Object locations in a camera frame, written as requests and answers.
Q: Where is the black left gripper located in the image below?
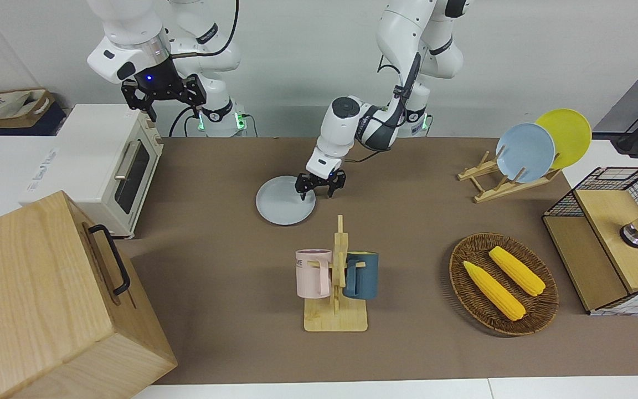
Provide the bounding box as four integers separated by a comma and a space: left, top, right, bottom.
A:
295, 170, 348, 201

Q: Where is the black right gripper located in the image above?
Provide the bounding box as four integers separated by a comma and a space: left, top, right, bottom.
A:
121, 55, 208, 123

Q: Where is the gray plate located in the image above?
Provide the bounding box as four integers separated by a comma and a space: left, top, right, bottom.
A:
256, 175, 317, 226

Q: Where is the wooden plate rack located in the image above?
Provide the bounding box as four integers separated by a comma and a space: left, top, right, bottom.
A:
457, 151, 563, 204

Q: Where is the light blue plate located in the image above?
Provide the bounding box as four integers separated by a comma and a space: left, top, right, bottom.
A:
495, 122, 556, 184

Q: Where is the yellow plate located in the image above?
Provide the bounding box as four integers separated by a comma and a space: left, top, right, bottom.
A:
535, 109, 593, 170

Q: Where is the pink mug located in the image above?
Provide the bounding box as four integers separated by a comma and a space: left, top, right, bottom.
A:
295, 249, 333, 299

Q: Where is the white toaster oven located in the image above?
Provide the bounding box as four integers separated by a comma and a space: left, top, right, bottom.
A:
18, 104, 164, 240

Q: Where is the dark blue mug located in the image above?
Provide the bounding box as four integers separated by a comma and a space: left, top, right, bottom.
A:
343, 251, 379, 301

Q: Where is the brown table mat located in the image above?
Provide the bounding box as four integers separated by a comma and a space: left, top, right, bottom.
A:
117, 137, 638, 386

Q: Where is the cardboard box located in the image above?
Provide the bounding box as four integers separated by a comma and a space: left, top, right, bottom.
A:
0, 89, 68, 137

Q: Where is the wooden mug stand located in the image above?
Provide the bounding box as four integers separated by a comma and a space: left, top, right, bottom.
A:
303, 214, 368, 333

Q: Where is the brown wicker basket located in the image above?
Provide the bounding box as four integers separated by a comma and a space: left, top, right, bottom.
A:
449, 233, 560, 337

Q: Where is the long yellow corn cob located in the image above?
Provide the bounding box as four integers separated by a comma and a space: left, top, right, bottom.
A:
463, 260, 526, 322

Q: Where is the short yellow corn cob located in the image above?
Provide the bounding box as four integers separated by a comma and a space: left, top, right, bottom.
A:
488, 246, 547, 297

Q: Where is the black base power cable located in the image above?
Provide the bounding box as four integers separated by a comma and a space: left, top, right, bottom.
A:
168, 105, 203, 137

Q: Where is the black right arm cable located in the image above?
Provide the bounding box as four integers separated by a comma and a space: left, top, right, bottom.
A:
171, 0, 240, 58

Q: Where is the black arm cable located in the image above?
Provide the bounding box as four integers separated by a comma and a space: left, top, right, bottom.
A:
171, 0, 240, 58
347, 51, 423, 165

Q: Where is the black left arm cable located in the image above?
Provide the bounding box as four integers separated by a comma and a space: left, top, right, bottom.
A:
347, 51, 423, 165

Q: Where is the wooden box with black handle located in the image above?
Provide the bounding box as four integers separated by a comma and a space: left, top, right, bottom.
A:
0, 190, 178, 399

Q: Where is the wooden shelf with wire grid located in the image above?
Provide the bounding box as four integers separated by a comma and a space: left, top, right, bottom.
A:
542, 166, 638, 316

